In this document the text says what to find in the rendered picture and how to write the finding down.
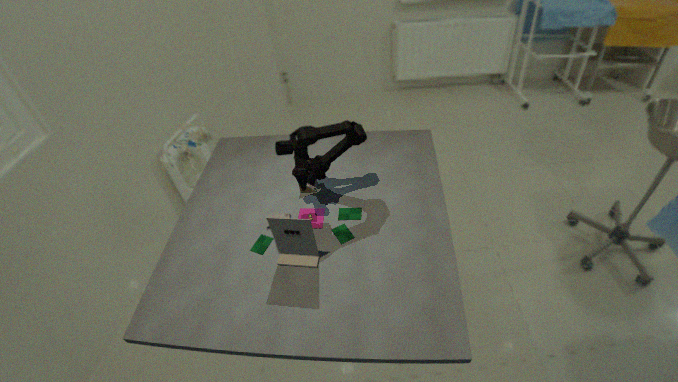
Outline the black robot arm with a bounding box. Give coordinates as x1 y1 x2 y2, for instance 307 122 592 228
276 121 367 186

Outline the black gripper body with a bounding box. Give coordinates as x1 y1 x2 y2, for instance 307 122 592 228
292 153 312 175

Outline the translucent pink square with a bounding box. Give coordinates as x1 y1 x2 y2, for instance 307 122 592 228
298 208 325 228

